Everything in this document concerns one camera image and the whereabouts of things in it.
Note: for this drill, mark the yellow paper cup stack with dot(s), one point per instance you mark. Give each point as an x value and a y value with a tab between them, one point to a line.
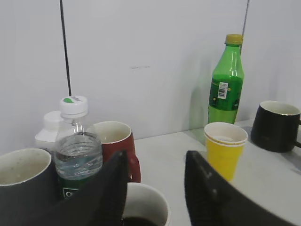
224	145

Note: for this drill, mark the dark red ceramic mug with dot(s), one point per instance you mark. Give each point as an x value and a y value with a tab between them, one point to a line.
118	136

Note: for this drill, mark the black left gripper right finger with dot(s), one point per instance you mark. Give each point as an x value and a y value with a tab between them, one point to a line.
211	200

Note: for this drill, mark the white plastic bottle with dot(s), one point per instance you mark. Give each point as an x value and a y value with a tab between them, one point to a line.
45	139

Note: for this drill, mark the clear water bottle green label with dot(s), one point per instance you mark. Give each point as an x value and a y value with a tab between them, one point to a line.
78	151

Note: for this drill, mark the white ceramic mug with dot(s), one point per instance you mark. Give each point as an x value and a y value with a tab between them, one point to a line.
147	202

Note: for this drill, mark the dark grey ceramic mug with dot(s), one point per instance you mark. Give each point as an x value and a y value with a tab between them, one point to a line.
28	185

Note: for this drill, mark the green soda bottle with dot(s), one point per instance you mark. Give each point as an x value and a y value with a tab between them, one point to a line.
227	81

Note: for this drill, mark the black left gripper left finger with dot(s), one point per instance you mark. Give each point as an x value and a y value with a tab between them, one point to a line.
100	202

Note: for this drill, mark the black ceramic mug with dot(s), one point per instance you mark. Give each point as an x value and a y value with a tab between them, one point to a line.
275	127

